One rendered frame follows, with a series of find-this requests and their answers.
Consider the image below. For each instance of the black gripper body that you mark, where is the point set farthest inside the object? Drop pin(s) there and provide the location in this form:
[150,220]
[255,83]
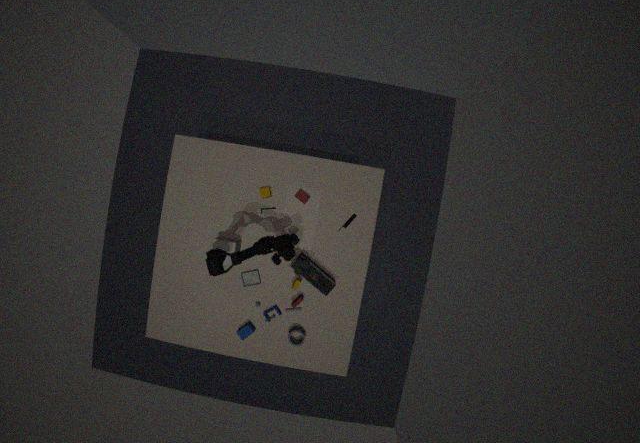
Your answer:
[275,257]

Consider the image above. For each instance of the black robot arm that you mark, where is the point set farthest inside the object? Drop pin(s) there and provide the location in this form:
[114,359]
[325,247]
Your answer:
[215,258]

